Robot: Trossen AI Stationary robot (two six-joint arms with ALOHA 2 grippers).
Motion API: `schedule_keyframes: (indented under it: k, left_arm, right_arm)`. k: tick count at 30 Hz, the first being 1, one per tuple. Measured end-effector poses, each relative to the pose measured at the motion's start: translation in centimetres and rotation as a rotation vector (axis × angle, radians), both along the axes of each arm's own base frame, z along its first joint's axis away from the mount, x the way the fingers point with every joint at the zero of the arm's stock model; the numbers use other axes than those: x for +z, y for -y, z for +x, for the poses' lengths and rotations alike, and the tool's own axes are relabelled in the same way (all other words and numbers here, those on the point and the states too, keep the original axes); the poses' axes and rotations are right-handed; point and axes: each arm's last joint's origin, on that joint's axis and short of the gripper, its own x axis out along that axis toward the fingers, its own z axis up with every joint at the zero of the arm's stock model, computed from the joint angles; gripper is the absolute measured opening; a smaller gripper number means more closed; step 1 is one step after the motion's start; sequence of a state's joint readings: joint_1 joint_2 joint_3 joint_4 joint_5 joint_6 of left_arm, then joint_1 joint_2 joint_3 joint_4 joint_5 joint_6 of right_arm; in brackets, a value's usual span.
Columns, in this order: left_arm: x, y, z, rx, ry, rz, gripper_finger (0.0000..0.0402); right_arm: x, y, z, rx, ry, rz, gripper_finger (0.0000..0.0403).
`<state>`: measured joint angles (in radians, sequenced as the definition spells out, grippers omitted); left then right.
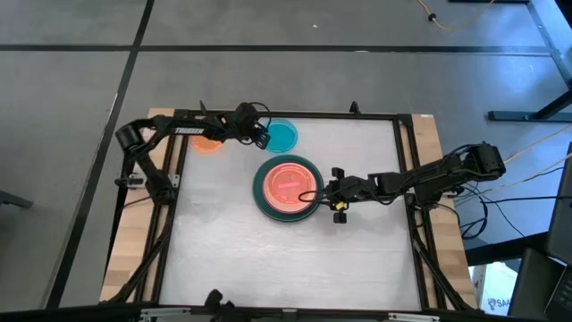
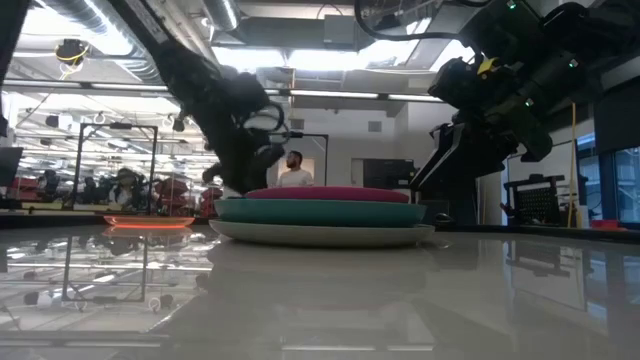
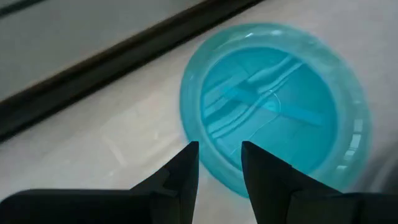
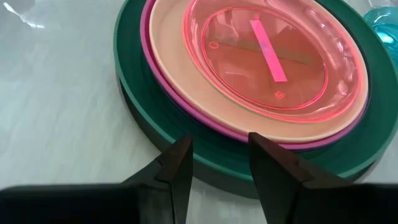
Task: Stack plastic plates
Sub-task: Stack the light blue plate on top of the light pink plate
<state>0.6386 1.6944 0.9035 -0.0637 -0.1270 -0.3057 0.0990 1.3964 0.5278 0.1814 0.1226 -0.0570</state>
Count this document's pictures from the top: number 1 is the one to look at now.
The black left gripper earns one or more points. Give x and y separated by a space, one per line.
245 120

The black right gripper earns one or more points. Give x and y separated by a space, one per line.
353 188

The teal translucent plastic plate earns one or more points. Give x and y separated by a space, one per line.
283 138

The red translucent plastic plate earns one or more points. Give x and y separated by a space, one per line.
286 179

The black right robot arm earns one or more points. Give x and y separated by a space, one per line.
438 176

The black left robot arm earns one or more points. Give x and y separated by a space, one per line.
187 129

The large dark green plate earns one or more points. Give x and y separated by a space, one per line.
288 217

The orange translucent plastic plate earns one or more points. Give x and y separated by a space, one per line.
205 145

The black computer desk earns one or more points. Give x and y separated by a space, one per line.
500 250

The white printed box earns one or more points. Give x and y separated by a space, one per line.
496 290

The black standing desk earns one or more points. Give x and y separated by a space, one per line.
514 115

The dark grey panel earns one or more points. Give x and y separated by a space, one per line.
532 286

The black computer monitor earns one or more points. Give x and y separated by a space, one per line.
563 214

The dark grey furniture foot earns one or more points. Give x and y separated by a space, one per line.
13 199

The black keyboard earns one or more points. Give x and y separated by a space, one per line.
564 299

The black aluminium table frame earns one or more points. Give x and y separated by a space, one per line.
313 115

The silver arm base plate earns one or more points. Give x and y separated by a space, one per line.
134 181

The black table-level camera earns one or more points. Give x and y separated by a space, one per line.
214 299

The silver aluminium bracket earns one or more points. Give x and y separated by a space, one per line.
411 317
158 313

